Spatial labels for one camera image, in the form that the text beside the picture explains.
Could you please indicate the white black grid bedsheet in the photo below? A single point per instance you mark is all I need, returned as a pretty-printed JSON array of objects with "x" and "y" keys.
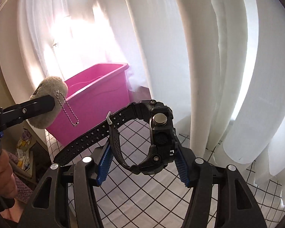
[{"x": 128, "y": 200}]

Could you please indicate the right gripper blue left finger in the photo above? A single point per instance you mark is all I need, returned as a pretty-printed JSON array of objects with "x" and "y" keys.
[{"x": 104, "y": 163}]

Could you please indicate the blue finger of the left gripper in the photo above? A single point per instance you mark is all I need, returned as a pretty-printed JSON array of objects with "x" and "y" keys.
[{"x": 16, "y": 114}]

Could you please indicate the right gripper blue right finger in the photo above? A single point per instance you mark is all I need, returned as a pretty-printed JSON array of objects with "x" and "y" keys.
[{"x": 183, "y": 161}]

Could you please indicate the black digital wristwatch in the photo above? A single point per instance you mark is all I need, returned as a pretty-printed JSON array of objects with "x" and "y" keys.
[{"x": 140, "y": 137}]

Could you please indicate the beige fuzzy ball keychain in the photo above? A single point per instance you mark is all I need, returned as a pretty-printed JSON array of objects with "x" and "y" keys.
[{"x": 58, "y": 89}]

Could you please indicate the pink plastic tub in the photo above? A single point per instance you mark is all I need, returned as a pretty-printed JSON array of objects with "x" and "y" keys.
[{"x": 92, "y": 93}]

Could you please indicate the person left hand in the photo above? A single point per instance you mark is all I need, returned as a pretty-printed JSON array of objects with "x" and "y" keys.
[{"x": 8, "y": 188}]

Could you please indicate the white curtain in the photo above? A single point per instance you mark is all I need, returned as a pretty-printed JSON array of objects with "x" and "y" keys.
[{"x": 219, "y": 64}]

